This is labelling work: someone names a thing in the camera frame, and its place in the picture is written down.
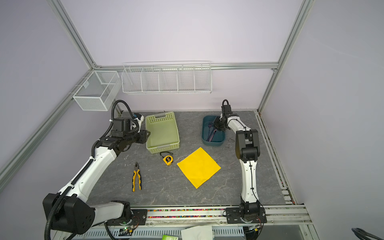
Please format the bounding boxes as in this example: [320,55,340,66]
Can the yellow paper napkin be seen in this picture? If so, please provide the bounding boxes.
[177,148,221,189]

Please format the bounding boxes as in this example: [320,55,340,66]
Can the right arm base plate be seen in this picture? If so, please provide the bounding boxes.
[223,207,267,224]

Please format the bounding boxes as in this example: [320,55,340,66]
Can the teal plastic tray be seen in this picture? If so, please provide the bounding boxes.
[202,116,226,147]

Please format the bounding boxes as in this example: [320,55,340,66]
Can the light green perforated basket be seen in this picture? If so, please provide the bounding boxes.
[145,112,180,154]

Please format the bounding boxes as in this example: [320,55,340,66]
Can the purple metal spoon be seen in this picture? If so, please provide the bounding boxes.
[209,128,217,142]

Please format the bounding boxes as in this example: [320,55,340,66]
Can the black cable bottom right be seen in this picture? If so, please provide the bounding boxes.
[351,227,383,240]

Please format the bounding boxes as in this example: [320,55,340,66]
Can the yellow black pliers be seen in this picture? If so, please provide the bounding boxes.
[132,162,142,192]

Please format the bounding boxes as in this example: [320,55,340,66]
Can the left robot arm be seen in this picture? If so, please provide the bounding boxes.
[43,100,151,240]

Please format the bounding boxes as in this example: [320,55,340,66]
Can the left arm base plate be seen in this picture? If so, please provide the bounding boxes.
[107,209,148,226]

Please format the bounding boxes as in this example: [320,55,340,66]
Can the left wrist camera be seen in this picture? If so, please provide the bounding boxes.
[134,113,145,126]

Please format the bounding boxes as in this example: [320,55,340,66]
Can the yellow tape measure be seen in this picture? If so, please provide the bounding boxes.
[160,151,174,166]

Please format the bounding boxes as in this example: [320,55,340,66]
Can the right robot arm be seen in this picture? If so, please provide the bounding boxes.
[214,99,265,224]

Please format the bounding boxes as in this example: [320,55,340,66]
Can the purple metal fork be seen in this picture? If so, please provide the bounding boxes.
[206,128,211,142]

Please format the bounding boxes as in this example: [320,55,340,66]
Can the small white wire basket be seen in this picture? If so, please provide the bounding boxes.
[73,71,122,112]

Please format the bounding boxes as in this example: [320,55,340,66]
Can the white paper sheet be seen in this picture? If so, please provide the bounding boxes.
[181,226,214,240]

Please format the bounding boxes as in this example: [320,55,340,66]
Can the green small object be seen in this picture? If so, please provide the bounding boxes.
[162,235,179,240]

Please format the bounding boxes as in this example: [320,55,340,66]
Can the long white wire shelf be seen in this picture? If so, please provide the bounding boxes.
[122,61,213,94]

